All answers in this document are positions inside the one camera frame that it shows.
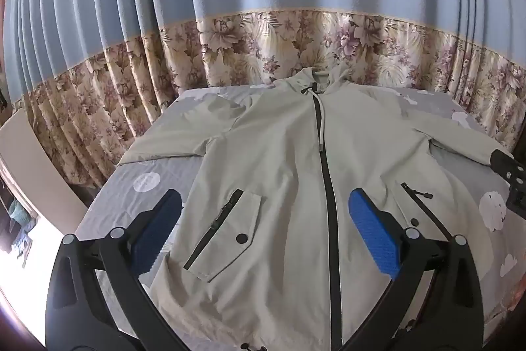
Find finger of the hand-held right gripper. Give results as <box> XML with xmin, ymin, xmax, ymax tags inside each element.
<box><xmin>490</xmin><ymin>149</ymin><xmax>526</xmax><ymax>188</ymax></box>
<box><xmin>505</xmin><ymin>187</ymin><xmax>526</xmax><ymax>221</ymax></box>

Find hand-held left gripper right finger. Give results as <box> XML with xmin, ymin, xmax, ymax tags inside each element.
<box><xmin>341</xmin><ymin>188</ymin><xmax>486</xmax><ymax>351</ymax></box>

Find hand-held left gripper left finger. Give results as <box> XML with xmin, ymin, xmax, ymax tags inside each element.
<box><xmin>45</xmin><ymin>188</ymin><xmax>192</xmax><ymax>351</ymax></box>

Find beige hooded zip jacket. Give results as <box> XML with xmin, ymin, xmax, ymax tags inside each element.
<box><xmin>118</xmin><ymin>67</ymin><xmax>514</xmax><ymax>351</ymax></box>

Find grey printed bed sheet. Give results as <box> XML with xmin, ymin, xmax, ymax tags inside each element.
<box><xmin>74</xmin><ymin>84</ymin><xmax>519</xmax><ymax>351</ymax></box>

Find white board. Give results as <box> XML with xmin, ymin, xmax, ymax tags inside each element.
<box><xmin>0</xmin><ymin>109</ymin><xmax>89</xmax><ymax>221</ymax></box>

